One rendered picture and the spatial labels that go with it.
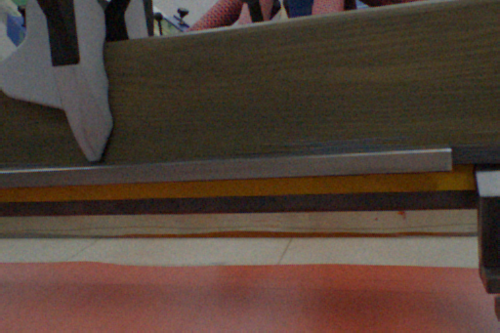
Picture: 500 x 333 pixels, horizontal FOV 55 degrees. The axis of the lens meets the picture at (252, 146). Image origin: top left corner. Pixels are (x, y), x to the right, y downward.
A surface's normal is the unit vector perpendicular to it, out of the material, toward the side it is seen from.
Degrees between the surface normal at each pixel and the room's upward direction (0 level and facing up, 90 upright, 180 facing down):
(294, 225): 90
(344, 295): 0
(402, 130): 89
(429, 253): 0
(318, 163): 89
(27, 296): 0
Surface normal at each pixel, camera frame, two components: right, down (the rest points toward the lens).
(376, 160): -0.27, 0.16
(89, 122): 0.60, 0.40
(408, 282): -0.11, -0.98
